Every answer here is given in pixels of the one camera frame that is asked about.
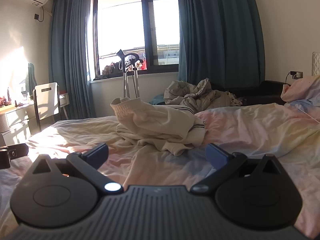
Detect white ribbed container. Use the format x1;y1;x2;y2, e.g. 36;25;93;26
0;113;11;133

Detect cream white clothes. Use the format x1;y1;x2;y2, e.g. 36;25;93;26
110;96;208;157

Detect dark teal hanging cloth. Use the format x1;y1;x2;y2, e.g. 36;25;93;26
27;63;38;101

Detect dark framed window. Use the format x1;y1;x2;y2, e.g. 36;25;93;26
86;0;181;77

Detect white desk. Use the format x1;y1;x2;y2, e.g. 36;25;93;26
0;100;40;137

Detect brown bundle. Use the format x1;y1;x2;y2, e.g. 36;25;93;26
103;62;123;76

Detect garment steamer stand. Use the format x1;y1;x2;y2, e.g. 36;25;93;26
116;49;141;100

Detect white side table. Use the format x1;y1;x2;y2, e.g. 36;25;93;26
58;91;70;120

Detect black charger with cable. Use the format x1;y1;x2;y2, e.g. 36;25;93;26
285;71;297;84

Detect grey quilted jacket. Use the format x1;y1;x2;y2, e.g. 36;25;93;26
164;77;237;112

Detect black sofa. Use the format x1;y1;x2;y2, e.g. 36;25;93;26
210;80;291;106

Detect pastel tie-dye bed sheet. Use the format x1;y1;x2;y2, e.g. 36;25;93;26
0;102;320;240

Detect white cable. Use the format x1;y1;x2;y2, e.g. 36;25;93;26
287;102;320;125

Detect teal curtain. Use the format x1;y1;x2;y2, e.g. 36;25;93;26
175;0;266;88
48;0;97;121

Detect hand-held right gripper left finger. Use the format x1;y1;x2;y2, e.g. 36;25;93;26
25;142;124;194

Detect white quilted mattress pad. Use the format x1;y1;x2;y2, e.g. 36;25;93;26
311;51;320;77

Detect pink pillow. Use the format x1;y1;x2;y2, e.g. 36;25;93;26
280;75;320;107

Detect white chair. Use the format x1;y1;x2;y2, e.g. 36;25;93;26
32;82;61;133

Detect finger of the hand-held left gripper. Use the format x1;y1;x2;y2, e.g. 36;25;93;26
0;148;11;170
7;143;29;159

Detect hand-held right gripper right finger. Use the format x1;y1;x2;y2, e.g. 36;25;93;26
191;142;293;194

